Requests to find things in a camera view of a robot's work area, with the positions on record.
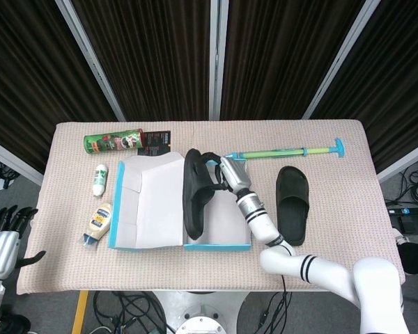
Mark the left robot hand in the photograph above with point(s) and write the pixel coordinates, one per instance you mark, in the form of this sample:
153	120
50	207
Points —
0	250

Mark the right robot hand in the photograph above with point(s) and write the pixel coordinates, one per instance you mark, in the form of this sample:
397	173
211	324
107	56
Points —
237	177

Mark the black slipper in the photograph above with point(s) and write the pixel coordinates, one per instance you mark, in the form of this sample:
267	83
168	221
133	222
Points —
195	208
292	181

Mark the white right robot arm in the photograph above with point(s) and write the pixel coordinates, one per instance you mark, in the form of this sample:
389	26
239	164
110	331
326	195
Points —
261	222

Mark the light blue shoe box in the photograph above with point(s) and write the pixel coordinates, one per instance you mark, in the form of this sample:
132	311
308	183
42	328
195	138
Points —
153	208

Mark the green blue water pump toy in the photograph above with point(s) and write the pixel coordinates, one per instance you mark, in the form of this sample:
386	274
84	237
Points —
282	151

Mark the black red snack packet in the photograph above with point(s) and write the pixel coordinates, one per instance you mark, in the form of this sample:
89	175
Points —
156	139

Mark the beige woven table cloth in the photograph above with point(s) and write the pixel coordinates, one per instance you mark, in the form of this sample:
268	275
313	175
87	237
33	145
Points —
209	271

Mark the mayonnaise squeeze bottle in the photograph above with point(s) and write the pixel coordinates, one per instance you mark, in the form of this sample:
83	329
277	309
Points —
99	222

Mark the small white green bottle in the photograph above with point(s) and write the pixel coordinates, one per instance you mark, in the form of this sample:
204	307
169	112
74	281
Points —
100	177

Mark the dark brown pleated curtain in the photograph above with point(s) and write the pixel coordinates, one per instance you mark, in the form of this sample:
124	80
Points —
153	52
397	69
28	69
282	52

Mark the green chips can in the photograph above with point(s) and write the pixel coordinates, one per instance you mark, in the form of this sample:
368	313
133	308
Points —
104	142

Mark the black foot pedal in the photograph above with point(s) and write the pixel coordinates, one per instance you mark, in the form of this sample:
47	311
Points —
414	224

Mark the grey metal frame post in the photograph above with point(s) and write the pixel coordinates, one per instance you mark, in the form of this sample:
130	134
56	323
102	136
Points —
404	161
341	59
218	52
14	160
90	59

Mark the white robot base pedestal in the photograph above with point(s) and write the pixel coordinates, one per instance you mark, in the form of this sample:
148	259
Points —
202	313

